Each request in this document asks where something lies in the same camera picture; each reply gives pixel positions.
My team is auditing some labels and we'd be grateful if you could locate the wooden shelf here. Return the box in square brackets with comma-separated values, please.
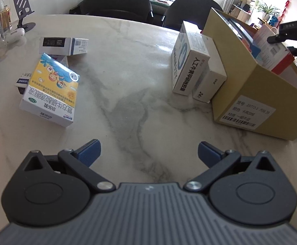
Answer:
[230, 4, 256, 25]

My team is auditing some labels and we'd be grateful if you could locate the dark grey phone stand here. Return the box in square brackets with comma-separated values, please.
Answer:
[13, 0, 37, 31]

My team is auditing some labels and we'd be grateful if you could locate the white earbuds case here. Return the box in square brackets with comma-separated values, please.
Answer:
[6, 28, 26, 42]

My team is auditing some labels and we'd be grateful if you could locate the white blue medicine box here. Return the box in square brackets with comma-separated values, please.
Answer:
[172, 21, 210, 96]

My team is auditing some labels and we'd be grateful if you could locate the black chair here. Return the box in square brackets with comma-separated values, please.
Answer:
[162, 0, 224, 31]
[69, 0, 154, 24]

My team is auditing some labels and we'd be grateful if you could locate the marble desktop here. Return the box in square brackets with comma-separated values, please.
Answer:
[0, 14, 297, 235]

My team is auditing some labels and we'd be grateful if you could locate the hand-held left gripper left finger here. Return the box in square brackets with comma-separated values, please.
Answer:
[23, 139, 116, 192]

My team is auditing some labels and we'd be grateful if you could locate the yellow cartoon medicine box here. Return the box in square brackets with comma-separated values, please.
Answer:
[19, 53, 80, 128]

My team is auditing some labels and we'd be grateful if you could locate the brown cardboard box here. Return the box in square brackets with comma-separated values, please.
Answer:
[204, 7, 297, 141]

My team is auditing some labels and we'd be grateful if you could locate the red bear medicine box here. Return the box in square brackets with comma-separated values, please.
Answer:
[252, 23, 295, 76]

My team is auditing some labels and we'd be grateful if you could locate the white tip clear bottle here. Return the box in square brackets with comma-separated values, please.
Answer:
[0, 0, 12, 37]

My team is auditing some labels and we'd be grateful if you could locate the potted green plant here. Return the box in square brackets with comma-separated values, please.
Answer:
[256, 0, 279, 22]

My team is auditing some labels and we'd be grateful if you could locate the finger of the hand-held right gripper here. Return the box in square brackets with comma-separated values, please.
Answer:
[266, 34, 289, 44]

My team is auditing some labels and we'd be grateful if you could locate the plain white medicine box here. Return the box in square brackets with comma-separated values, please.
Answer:
[192, 34, 227, 104]

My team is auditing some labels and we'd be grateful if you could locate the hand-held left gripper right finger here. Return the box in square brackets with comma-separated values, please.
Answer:
[184, 141, 276, 192]

